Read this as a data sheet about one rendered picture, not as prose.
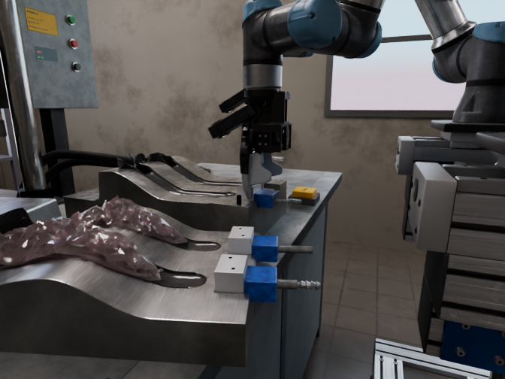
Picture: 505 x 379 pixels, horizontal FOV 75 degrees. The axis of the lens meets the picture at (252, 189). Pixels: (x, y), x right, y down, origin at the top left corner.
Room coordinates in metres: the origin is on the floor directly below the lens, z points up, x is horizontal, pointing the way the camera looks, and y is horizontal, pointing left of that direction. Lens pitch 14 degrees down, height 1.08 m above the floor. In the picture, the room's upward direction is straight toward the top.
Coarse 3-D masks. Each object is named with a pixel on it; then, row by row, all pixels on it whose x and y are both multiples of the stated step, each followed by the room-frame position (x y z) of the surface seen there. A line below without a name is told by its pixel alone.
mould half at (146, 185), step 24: (120, 168) 0.76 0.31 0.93; (168, 168) 0.84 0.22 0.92; (192, 168) 0.90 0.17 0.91; (96, 192) 0.83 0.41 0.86; (120, 192) 0.72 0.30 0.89; (144, 192) 0.69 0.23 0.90; (168, 192) 0.72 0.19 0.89; (192, 216) 0.65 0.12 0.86; (216, 216) 0.62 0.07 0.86; (240, 216) 0.60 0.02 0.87; (264, 216) 0.68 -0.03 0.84
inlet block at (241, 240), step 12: (240, 228) 0.51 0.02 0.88; (252, 228) 0.51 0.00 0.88; (228, 240) 0.47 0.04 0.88; (240, 240) 0.47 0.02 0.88; (252, 240) 0.49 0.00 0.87; (264, 240) 0.49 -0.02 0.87; (276, 240) 0.49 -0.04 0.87; (228, 252) 0.47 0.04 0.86; (240, 252) 0.47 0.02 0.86; (252, 252) 0.47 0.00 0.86; (264, 252) 0.47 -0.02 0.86; (276, 252) 0.47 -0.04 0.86; (288, 252) 0.48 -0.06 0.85; (300, 252) 0.48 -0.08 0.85; (312, 252) 0.48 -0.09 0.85
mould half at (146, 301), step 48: (144, 240) 0.46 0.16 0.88; (0, 288) 0.32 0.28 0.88; (48, 288) 0.32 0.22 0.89; (96, 288) 0.32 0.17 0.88; (144, 288) 0.36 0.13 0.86; (192, 288) 0.37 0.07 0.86; (0, 336) 0.32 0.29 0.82; (48, 336) 0.32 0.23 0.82; (96, 336) 0.31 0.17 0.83; (144, 336) 0.31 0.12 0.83; (192, 336) 0.30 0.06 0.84; (240, 336) 0.30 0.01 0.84
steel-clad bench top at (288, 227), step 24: (216, 168) 1.48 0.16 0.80; (288, 192) 1.06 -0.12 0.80; (288, 216) 0.81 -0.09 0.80; (288, 240) 0.65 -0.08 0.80; (264, 264) 0.54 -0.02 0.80; (0, 360) 0.31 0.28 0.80; (24, 360) 0.31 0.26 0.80; (48, 360) 0.31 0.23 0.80; (72, 360) 0.31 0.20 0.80; (96, 360) 0.31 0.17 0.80; (120, 360) 0.31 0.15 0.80
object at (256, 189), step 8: (240, 184) 0.67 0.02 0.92; (256, 184) 0.67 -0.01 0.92; (240, 192) 0.65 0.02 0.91; (256, 192) 0.66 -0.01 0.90; (264, 192) 0.66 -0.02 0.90; (272, 192) 0.66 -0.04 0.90; (248, 200) 0.65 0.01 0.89; (256, 200) 0.64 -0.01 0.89; (264, 200) 0.64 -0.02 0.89; (272, 200) 0.63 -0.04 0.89; (280, 200) 0.64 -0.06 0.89; (288, 200) 0.64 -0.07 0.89; (296, 200) 0.63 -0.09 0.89
